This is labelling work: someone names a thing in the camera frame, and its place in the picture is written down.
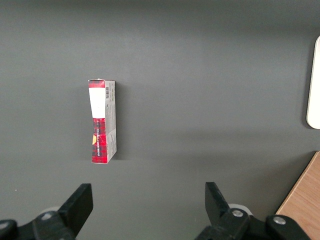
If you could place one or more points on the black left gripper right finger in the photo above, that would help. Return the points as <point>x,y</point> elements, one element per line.
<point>216,202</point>

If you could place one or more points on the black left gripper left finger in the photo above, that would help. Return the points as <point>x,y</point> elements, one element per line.
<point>75,207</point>

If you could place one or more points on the cream rectangular tray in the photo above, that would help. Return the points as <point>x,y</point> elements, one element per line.
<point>315,100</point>

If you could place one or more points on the red plaid cardboard box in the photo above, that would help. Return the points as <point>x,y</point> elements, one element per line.
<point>98,147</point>

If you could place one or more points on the wooden two-drawer cabinet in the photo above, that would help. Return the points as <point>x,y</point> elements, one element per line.
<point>305,200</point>

